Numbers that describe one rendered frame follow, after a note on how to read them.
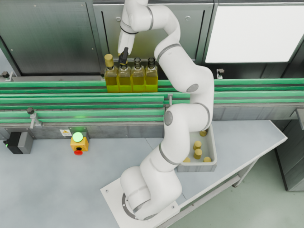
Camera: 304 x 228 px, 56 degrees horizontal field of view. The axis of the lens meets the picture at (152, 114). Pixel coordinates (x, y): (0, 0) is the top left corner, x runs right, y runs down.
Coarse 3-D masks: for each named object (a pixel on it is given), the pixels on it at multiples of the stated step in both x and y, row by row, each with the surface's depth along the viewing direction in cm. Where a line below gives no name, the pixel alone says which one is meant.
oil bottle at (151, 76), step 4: (156, 68) 122; (148, 72) 121; (152, 72) 120; (156, 72) 121; (148, 76) 122; (152, 76) 122; (156, 76) 122; (148, 80) 124; (152, 80) 124; (156, 80) 124; (148, 84) 126; (152, 84) 126; (156, 84) 126; (148, 88) 129; (152, 88) 129; (156, 88) 129; (148, 92) 131; (152, 92) 131
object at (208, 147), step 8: (208, 128) 137; (192, 136) 140; (200, 136) 140; (208, 136) 137; (192, 144) 137; (208, 144) 136; (192, 152) 135; (208, 152) 135; (192, 160) 133; (200, 160) 133; (216, 160) 125
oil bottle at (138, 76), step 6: (132, 72) 121; (138, 72) 120; (144, 72) 123; (132, 78) 123; (138, 78) 123; (144, 78) 124; (138, 84) 126; (144, 84) 127; (138, 90) 130; (144, 90) 130
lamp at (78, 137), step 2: (78, 132) 132; (74, 134) 131; (76, 134) 131; (78, 134) 131; (80, 134) 131; (74, 136) 130; (76, 136) 130; (78, 136) 130; (80, 136) 130; (82, 136) 132; (74, 138) 130; (76, 138) 130; (78, 138) 130; (80, 138) 130; (82, 138) 132; (74, 140) 131; (76, 140) 130; (78, 140) 130; (80, 140) 131
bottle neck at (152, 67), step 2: (148, 58) 117; (150, 58) 118; (152, 58) 118; (154, 58) 118; (148, 60) 117; (150, 60) 119; (152, 60) 119; (154, 60) 117; (148, 62) 117; (150, 62) 117; (152, 62) 117; (154, 62) 117; (148, 64) 118; (150, 64) 118; (152, 64) 118; (154, 64) 118; (148, 66) 120; (150, 66) 119; (152, 66) 119; (154, 66) 120; (148, 68) 120; (150, 68) 120; (152, 68) 120; (154, 68) 121
